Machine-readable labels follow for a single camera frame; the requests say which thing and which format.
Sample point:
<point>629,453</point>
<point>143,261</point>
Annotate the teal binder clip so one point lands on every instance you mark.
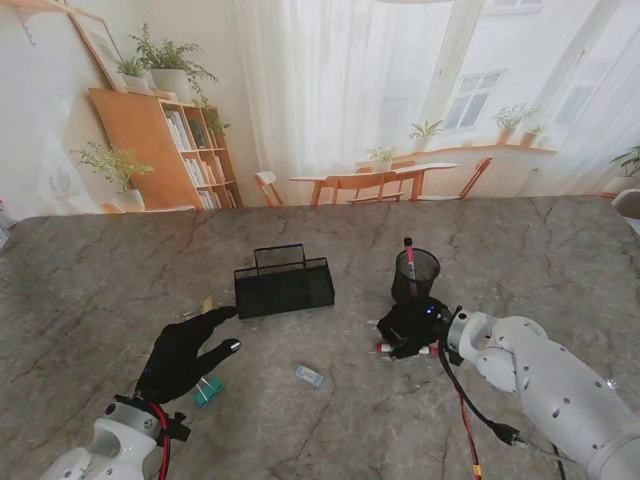
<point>210,392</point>

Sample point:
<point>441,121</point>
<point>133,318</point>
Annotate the printed room scene backdrop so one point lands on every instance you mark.
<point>325,75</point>

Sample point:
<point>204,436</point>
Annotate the black mesh desk organizer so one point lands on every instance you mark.
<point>280,295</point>

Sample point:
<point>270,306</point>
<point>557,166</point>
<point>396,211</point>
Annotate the black mesh pen cup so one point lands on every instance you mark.
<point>427,282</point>

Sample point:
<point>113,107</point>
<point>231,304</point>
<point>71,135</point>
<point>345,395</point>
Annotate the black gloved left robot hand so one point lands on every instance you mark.
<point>175,355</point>

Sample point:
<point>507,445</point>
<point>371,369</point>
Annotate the red capped white marker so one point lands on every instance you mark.
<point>384,347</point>

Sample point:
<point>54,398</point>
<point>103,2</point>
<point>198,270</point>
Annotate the blue and white eraser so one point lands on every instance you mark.
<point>307,375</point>

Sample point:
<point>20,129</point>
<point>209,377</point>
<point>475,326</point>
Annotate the yellow-green binder clip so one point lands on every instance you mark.
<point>207,303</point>

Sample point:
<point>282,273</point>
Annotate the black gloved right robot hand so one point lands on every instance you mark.
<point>412,325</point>

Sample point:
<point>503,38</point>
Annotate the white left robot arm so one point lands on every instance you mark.
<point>115,440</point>

